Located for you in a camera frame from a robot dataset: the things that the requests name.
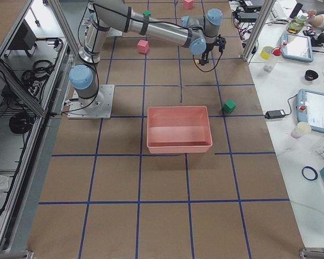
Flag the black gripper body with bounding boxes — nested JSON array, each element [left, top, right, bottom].
[[201, 35, 226, 61]]

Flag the pink cube near robot bases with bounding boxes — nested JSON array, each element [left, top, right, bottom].
[[137, 40, 150, 54]]

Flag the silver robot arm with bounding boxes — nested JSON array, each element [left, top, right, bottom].
[[69, 1, 226, 112]]

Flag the person's hand at desk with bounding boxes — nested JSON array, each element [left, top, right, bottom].
[[306, 10, 317, 24]]

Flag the yellow tape roll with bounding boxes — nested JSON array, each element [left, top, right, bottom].
[[260, 46, 274, 60]]

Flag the pink cube far from bases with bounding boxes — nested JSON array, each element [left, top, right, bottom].
[[183, 0, 194, 10]]

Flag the green cube beside pink bin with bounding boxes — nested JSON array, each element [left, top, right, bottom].
[[222, 99, 237, 113]]

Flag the red cap squeeze bottle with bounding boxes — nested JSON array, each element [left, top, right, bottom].
[[263, 46, 282, 72]]

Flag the pink plastic bin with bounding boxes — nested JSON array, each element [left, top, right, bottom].
[[147, 106, 213, 154]]

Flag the upper teach pendant tablet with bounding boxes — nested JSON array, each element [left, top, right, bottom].
[[280, 33, 313, 63]]

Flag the teach pendant tablet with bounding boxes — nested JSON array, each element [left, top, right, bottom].
[[296, 89, 324, 133], [280, 33, 313, 63]]

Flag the black power adapter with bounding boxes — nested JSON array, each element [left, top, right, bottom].
[[264, 110, 286, 119]]

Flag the black small bowl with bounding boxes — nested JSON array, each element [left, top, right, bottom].
[[304, 70, 319, 81]]

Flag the white paper cup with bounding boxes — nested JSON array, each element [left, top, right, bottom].
[[291, 122, 312, 139]]

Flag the lower teach pendant tablet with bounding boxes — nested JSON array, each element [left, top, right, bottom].
[[296, 89, 324, 133]]

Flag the aluminium frame post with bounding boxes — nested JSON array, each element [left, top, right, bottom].
[[241, 0, 275, 62]]

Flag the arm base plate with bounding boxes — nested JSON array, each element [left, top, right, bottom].
[[67, 84, 115, 119], [107, 28, 123, 38]]

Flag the blue tape ring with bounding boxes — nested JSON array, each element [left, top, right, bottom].
[[301, 166, 319, 182]]

